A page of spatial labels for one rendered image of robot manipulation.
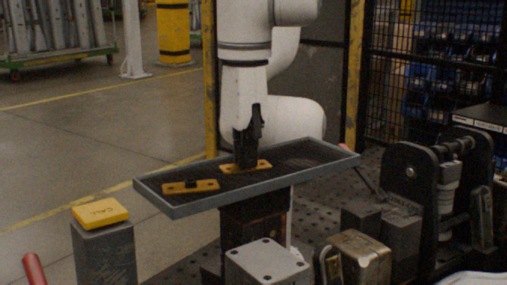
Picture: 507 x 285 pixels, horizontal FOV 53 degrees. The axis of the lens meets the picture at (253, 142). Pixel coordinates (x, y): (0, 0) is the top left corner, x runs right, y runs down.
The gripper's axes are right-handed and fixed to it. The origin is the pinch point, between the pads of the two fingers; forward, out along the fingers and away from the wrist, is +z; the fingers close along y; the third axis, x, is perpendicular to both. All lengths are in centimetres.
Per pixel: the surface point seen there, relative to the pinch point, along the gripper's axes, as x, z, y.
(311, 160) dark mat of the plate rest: 11.9, 2.5, 1.0
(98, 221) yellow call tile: -24.5, 2.8, 10.9
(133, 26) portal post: 77, 44, -684
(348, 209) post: 14.9, 8.9, 8.8
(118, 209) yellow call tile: -21.7, 2.6, 8.9
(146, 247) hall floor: 7, 118, -184
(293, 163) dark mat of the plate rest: 8.4, 2.5, 0.9
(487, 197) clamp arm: 42.1, 10.1, 11.1
